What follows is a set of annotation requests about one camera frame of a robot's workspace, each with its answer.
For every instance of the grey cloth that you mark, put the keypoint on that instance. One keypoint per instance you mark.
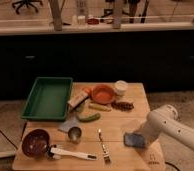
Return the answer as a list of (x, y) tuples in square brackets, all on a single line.
[(68, 124)]

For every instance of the purple bowl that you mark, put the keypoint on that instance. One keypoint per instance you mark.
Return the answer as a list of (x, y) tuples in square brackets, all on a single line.
[(36, 143)]

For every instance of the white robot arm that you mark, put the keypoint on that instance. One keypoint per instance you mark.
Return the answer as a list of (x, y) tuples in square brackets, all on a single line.
[(164, 120)]

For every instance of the green cucumber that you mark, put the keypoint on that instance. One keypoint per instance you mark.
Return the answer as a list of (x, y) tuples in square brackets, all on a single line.
[(89, 118)]

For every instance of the yellow banana toy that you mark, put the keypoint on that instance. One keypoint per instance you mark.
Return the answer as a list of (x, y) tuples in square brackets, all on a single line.
[(99, 107)]

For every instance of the dark grape bunch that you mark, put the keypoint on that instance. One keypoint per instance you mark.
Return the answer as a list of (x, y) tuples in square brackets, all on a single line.
[(122, 106)]

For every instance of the white cup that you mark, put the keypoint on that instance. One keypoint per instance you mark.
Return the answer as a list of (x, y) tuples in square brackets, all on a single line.
[(120, 87)]

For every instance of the blue sponge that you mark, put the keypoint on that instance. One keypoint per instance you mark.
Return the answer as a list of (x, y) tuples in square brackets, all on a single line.
[(134, 140)]

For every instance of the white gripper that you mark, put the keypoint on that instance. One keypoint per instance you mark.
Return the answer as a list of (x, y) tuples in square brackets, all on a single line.
[(147, 133)]

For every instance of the black office chair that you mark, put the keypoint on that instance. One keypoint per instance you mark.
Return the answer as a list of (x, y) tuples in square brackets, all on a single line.
[(28, 3)]

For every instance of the green pepper toy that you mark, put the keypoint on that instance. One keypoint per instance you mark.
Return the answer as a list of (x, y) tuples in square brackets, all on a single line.
[(80, 107)]

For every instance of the green plastic tray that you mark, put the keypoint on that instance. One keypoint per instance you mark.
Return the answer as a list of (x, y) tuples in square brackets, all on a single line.
[(48, 99)]

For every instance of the white handled brush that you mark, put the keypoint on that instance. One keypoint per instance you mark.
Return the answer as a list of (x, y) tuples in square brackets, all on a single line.
[(62, 152)]

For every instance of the metal fork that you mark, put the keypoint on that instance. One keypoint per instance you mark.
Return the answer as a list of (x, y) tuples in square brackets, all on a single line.
[(106, 156)]

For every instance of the orange bowl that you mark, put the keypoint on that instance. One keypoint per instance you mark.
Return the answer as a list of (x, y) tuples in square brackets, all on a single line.
[(103, 94)]

